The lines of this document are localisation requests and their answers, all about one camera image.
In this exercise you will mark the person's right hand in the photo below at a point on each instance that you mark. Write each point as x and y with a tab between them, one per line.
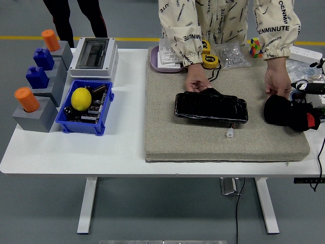
196	76

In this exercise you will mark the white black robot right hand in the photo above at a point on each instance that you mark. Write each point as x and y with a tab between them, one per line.
314	87

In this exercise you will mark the person's left hand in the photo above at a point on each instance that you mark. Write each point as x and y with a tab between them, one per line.
276	78

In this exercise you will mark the black rag with red tag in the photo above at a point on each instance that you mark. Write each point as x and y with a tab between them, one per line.
281	111

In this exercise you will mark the person's left forearm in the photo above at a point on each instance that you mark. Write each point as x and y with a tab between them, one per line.
275	38

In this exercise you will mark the person's right forearm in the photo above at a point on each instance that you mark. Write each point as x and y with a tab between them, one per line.
188	47

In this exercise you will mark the black table control panel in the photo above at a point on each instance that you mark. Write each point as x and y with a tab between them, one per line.
308	180

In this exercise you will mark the white circuit breaker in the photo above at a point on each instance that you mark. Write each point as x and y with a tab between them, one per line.
317	99

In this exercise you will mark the light blue tray of components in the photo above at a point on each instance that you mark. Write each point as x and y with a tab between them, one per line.
298	99

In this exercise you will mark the yellow tape measure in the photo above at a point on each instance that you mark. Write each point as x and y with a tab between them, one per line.
206	47
210	61

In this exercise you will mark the white power strip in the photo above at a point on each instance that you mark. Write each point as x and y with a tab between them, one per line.
304	54

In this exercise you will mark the colourful puzzle cube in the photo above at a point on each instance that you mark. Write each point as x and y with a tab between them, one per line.
255	48

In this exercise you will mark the clear bag of metal nuts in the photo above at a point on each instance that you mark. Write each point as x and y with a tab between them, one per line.
232	57

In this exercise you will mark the purple tray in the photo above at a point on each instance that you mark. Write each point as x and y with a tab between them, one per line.
155	61

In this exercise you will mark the grey-brown mat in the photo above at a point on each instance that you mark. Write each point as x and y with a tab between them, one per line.
190	142

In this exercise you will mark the brown black rectangular component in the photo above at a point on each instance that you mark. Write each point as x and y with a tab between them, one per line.
99	89

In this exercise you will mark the white electrical distribution box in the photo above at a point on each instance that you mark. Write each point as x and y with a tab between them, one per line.
94	58

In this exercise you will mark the black electronic modules pile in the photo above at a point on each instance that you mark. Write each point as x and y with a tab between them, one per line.
94	111

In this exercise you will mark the yellow lemon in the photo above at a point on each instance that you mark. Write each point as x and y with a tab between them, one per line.
81	99

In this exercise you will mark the blue plastic bin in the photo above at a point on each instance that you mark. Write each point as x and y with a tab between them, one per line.
83	128

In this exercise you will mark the white table leg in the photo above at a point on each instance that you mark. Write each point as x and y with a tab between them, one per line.
87	203
267	203

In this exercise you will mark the black round component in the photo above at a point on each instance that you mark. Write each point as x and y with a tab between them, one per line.
68	110

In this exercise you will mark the grey block holder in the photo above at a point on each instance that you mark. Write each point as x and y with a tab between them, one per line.
57	87
38	122
64	52
61	69

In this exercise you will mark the person in background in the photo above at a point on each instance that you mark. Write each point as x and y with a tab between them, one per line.
61	17

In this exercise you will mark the orange cylinder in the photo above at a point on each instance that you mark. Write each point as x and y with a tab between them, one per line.
26	100
50	40

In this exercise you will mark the blue block peg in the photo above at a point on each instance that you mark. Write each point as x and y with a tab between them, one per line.
37	78
43	59

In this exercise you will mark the white switch plates stack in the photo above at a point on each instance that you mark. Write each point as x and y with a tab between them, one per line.
166	57

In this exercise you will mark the metal bracket under table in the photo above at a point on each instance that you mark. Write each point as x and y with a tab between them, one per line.
228	186

